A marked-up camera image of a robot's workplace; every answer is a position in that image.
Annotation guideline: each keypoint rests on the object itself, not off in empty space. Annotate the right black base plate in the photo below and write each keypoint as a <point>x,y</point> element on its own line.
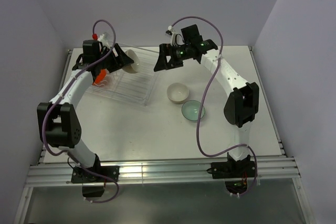
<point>230,170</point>

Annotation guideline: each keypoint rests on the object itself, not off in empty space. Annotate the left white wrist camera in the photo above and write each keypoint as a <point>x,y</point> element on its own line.
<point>104,39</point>

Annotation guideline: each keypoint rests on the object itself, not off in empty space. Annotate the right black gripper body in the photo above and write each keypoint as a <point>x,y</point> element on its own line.
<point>179,54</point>

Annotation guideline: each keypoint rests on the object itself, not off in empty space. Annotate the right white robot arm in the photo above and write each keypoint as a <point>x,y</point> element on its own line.
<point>242,102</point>

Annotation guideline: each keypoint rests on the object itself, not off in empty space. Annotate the light green bowl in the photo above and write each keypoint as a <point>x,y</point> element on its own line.
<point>191,110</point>

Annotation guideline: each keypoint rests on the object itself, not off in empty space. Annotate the white orange bowl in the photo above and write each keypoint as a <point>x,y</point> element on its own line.
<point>103,83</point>

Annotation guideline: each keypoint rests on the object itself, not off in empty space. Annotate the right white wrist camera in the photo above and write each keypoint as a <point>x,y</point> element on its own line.
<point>174,36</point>

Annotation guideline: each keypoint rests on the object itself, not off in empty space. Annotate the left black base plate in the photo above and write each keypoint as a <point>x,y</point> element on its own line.
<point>104,174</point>

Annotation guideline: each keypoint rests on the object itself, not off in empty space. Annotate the aluminium mounting rail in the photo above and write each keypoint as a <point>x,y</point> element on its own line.
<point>155,172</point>

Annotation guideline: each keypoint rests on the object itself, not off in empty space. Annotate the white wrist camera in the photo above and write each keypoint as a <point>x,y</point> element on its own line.
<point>104,39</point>
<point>174,36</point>

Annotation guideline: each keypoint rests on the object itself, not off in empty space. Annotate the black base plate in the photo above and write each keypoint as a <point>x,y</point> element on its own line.
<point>230,170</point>
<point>104,174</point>

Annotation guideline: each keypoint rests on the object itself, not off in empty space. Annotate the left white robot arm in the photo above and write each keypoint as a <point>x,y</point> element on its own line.
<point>59,127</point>

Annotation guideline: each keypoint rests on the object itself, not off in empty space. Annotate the clear wire dish rack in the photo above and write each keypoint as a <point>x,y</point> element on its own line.
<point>132,87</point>

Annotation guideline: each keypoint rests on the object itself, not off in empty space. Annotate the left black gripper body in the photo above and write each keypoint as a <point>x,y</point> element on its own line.
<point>108,62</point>

